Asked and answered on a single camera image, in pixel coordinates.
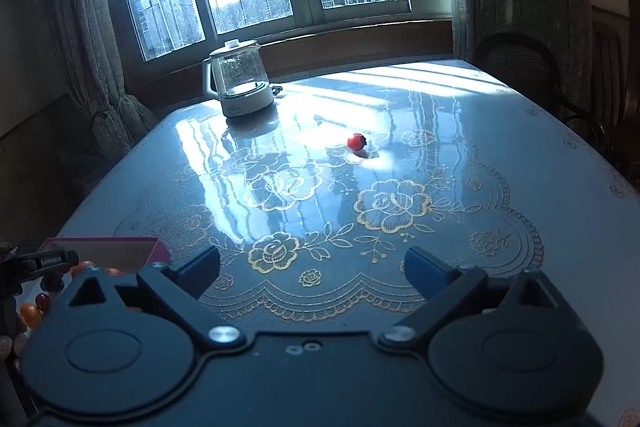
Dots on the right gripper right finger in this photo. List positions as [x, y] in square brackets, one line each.
[450, 293]

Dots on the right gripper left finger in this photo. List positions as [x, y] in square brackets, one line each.
[174, 292]

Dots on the red tomato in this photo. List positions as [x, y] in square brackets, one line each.
[357, 143]

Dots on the orange tangerine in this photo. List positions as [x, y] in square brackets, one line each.
[86, 266]

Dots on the red cherry tomato oval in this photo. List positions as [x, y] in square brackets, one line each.
[43, 302]

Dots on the small orange tomato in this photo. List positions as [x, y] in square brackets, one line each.
[31, 315]

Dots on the pink rimmed white tray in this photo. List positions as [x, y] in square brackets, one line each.
[128, 254]

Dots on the glass electric kettle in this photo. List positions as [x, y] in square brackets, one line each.
[235, 76]

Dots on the dark chair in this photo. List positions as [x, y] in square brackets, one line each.
[525, 65]

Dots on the left grey curtain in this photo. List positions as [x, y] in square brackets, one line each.
[84, 40]

